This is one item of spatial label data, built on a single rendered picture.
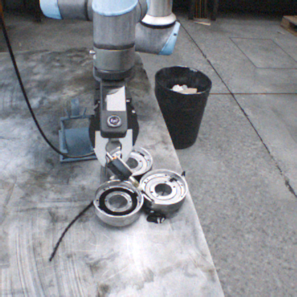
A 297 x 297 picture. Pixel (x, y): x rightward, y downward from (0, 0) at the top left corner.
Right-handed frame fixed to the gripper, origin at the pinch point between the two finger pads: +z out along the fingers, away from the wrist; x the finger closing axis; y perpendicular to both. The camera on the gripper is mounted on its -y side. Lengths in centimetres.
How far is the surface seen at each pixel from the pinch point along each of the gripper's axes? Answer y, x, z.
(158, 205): -6.3, -8.7, 7.2
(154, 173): 3.2, -9.6, 6.0
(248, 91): 181, -128, 65
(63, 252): -13.4, 11.6, 11.8
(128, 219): -8.7, -2.2, 8.0
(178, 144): 113, -49, 70
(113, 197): -1.9, 0.2, 8.1
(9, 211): -2.4, 23.7, 10.4
